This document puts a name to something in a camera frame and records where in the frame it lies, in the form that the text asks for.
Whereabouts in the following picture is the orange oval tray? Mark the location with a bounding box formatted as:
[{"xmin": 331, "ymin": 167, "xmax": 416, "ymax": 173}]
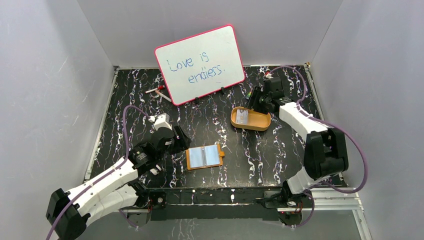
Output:
[{"xmin": 230, "ymin": 106, "xmax": 271, "ymax": 132}]

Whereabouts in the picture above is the orange leather card holder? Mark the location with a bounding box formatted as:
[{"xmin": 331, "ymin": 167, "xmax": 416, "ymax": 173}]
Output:
[{"xmin": 185, "ymin": 144, "xmax": 225, "ymax": 171}]

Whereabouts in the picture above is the pink framed whiteboard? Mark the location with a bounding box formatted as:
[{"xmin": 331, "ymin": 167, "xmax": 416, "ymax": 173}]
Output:
[{"xmin": 154, "ymin": 24, "xmax": 246, "ymax": 106}]

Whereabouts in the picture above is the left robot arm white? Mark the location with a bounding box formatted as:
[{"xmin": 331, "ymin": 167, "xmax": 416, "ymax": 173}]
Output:
[{"xmin": 45, "ymin": 125, "xmax": 192, "ymax": 240}]

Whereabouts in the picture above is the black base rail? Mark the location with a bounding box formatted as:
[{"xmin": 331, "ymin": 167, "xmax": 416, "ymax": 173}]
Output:
[{"xmin": 115, "ymin": 187, "xmax": 316, "ymax": 223}]

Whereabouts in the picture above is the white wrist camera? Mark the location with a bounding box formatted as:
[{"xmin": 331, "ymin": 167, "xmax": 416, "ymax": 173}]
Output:
[
  {"xmin": 264, "ymin": 71, "xmax": 273, "ymax": 79},
  {"xmin": 148, "ymin": 113, "xmax": 172, "ymax": 131}
]

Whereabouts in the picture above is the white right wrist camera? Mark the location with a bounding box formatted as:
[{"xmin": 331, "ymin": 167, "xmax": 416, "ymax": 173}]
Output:
[{"xmin": 264, "ymin": 71, "xmax": 273, "ymax": 79}]

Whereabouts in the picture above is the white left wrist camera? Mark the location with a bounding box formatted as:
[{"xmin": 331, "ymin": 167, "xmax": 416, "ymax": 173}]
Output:
[{"xmin": 148, "ymin": 113, "xmax": 172, "ymax": 131}]

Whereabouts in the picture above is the white marker red cap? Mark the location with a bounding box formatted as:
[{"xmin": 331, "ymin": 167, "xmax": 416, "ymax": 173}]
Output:
[{"xmin": 145, "ymin": 85, "xmax": 166, "ymax": 94}]

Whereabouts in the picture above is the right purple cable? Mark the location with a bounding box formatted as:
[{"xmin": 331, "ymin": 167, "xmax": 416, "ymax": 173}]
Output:
[{"xmin": 264, "ymin": 65, "xmax": 369, "ymax": 195}]

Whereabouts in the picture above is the pack of coloured markers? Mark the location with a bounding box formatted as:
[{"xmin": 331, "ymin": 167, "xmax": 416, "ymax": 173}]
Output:
[{"xmin": 245, "ymin": 92, "xmax": 252, "ymax": 100}]

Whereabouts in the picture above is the credit card in tray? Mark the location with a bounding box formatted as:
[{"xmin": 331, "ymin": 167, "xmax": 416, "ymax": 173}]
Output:
[{"xmin": 235, "ymin": 109, "xmax": 249, "ymax": 125}]

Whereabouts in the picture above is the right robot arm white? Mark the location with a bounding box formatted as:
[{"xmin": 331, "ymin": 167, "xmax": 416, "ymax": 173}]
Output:
[{"xmin": 247, "ymin": 77, "xmax": 349, "ymax": 207}]

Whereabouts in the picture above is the white marker brown tip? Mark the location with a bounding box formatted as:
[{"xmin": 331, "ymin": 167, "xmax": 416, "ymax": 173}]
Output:
[{"xmin": 155, "ymin": 90, "xmax": 172, "ymax": 102}]

